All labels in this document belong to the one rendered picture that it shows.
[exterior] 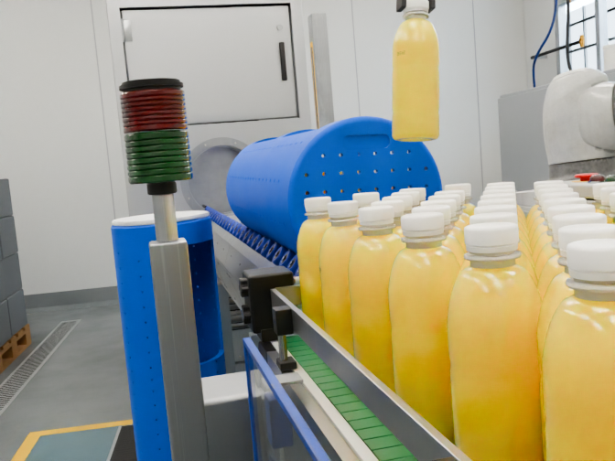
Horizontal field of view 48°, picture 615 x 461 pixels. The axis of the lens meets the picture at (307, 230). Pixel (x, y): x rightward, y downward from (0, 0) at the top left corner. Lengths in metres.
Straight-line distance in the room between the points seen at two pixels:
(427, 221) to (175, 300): 0.26
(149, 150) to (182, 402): 0.26
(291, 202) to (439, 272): 0.58
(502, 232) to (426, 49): 0.61
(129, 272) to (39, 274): 4.67
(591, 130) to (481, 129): 5.15
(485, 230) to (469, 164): 6.29
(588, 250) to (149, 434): 1.76
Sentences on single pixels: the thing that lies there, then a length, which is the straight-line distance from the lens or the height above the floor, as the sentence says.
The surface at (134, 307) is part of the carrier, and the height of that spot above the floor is 0.80.
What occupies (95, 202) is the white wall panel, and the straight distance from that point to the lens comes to 6.45.
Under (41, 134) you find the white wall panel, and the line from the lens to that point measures 6.53.
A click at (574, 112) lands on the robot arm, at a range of 1.74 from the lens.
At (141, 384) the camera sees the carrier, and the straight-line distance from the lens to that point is 2.03.
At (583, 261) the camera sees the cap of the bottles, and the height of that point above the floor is 1.10.
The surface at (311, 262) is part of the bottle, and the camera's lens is 0.99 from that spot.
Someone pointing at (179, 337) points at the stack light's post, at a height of 1.00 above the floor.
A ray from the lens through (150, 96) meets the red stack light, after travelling 0.69.
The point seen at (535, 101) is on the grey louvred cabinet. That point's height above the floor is 1.37.
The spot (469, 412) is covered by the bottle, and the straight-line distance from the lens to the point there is 0.53.
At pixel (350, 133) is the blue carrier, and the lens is 1.20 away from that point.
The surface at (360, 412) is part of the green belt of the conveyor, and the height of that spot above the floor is 0.90.
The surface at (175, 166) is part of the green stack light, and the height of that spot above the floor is 1.17.
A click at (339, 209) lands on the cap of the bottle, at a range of 0.87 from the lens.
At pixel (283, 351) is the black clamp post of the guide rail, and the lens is 0.92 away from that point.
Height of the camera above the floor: 1.17
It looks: 6 degrees down
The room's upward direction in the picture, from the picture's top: 5 degrees counter-clockwise
